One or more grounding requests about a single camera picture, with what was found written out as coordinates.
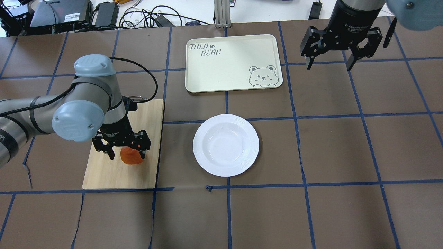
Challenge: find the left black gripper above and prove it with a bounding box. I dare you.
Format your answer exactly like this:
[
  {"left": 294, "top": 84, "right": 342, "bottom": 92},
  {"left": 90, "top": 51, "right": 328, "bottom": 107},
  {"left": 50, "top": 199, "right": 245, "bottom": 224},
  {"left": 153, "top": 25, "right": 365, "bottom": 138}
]
[{"left": 92, "top": 118, "right": 151, "bottom": 160}]

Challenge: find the white round plate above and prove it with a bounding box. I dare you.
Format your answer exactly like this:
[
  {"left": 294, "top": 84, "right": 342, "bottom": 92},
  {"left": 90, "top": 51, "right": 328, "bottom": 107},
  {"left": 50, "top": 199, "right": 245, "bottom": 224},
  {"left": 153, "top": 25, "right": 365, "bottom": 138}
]
[{"left": 192, "top": 114, "right": 260, "bottom": 177}]

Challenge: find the bamboo cutting board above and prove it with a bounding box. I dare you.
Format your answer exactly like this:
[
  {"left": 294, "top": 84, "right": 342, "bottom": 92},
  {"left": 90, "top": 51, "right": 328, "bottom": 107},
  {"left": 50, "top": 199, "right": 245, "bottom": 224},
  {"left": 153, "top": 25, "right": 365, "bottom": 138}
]
[{"left": 82, "top": 99, "right": 164, "bottom": 189}]

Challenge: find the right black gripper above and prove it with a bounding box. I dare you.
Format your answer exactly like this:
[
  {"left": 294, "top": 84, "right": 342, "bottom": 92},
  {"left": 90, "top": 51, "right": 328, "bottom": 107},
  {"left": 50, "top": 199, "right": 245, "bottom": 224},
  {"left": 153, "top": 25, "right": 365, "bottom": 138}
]
[{"left": 300, "top": 14, "right": 383, "bottom": 71}]

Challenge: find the cream bear tray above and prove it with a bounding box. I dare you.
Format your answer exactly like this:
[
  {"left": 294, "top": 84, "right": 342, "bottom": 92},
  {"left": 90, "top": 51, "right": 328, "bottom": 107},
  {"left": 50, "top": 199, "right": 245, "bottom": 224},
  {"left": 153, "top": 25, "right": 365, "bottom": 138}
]
[{"left": 185, "top": 34, "right": 283, "bottom": 93}]

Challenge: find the black computer box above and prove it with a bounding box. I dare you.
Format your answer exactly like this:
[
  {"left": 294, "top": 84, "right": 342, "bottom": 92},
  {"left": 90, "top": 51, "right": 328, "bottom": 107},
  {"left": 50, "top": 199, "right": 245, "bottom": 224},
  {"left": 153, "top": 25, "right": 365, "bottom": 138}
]
[{"left": 30, "top": 0, "right": 93, "bottom": 34}]

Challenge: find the black power adapter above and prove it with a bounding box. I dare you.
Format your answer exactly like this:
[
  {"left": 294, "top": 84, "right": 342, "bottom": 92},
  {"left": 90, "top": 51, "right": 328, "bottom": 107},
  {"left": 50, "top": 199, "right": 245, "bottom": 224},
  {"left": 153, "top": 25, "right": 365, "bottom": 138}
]
[{"left": 308, "top": 0, "right": 323, "bottom": 19}]

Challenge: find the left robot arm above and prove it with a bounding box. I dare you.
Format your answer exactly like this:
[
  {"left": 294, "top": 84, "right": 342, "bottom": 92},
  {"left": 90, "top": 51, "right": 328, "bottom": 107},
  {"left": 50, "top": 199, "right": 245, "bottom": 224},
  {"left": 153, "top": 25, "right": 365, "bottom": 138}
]
[{"left": 0, "top": 55, "right": 151, "bottom": 166}]

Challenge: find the aluminium frame post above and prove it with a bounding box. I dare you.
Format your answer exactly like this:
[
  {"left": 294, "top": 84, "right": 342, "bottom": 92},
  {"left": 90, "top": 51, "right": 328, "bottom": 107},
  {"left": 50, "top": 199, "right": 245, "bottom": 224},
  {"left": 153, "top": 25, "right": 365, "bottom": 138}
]
[{"left": 214, "top": 0, "right": 232, "bottom": 28}]

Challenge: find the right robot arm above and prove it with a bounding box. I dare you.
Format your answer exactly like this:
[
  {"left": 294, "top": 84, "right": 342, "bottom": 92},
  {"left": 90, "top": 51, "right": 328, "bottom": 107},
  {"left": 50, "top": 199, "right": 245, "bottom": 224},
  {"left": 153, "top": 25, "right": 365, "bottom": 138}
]
[{"left": 300, "top": 0, "right": 443, "bottom": 70}]

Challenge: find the black power brick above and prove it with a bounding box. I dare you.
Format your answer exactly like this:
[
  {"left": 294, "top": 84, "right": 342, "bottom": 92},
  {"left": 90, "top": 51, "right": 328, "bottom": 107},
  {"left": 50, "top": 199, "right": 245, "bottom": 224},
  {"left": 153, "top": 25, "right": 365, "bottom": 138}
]
[{"left": 94, "top": 2, "right": 119, "bottom": 30}]

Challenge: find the orange fruit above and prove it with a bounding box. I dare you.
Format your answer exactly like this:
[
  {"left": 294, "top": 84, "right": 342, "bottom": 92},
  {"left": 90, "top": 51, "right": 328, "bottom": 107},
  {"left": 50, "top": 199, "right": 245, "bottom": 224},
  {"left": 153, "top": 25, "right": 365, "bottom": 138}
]
[{"left": 120, "top": 146, "right": 143, "bottom": 165}]

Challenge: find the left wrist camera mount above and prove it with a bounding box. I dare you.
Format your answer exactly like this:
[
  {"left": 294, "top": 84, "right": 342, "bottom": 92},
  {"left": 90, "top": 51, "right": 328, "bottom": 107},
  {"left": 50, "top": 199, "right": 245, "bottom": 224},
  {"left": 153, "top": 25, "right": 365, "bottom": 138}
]
[{"left": 122, "top": 96, "right": 138, "bottom": 116}]

